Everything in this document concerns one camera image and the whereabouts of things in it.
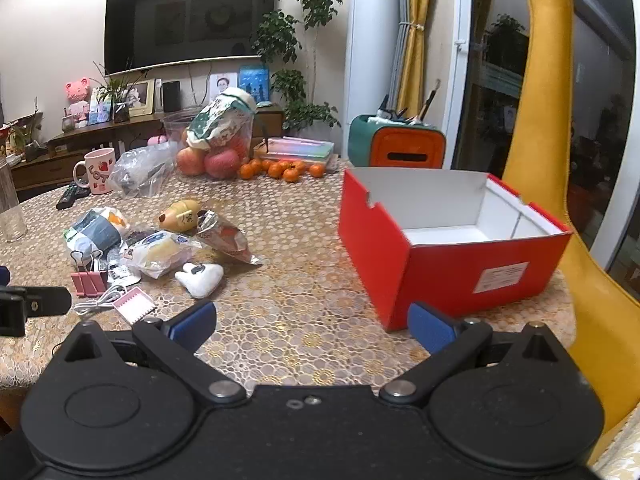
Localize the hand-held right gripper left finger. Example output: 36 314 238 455
54 301 248 406

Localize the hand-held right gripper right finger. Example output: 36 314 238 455
380 301 572 407

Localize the white plush toy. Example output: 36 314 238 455
175 262 224 300

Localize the red cardboard box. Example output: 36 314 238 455
338 167 573 332

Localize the bread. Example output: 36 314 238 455
122 231 202 280

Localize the grey white tissue pack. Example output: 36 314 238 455
64 207 130 261

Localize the silver foil snack packet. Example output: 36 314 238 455
195 210 263 265

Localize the dark snack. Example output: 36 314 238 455
122 227 162 250

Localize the desktop with patterned tablecloth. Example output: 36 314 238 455
0 155 576 391

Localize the clear glass vase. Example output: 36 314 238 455
0 155 28 243

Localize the white barcode sachet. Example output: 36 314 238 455
107 262 142 287

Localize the black remote control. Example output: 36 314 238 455
56 185 91 211

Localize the pink strawberry mug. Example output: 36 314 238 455
73 148 117 195

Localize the small leafy potted plant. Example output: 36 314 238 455
7 100 47 162

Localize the wooden television cabinet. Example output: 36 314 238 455
10 105 286 192

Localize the clear plastic bag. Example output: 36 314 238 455
109 142 179 199

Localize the red apple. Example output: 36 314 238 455
227 132 252 162
204 150 242 180
176 147 206 177

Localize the green orange desk organizer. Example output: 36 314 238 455
348 114 447 170

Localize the pile of tangerines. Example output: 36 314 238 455
239 158 326 183

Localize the pink bear plush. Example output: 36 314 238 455
64 77 91 129

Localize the clear plastic fruit bowl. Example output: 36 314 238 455
162 107 257 181

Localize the green white snack bag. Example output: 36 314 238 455
187 87 258 152

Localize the small potted orchid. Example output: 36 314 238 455
92 60 147 124

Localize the glass sliding door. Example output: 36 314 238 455
452 0 640 286

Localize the black speaker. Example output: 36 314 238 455
162 81 182 113

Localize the long paintbrush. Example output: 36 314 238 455
419 79 442 121

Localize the portrait photo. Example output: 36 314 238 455
209 72 240 106

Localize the yellow chair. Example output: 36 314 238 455
475 0 640 467

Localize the blue picture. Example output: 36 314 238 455
239 66 271 104

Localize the white standing air conditioner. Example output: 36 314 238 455
342 0 402 158

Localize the yellow curtain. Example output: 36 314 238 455
397 0 435 117

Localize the black flat television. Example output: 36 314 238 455
104 0 277 77

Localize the tall potted plant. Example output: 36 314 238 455
252 0 344 133

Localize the white charging cable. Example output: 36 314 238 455
74 284 128 317

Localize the wooden photo frame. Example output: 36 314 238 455
127 78 156 117

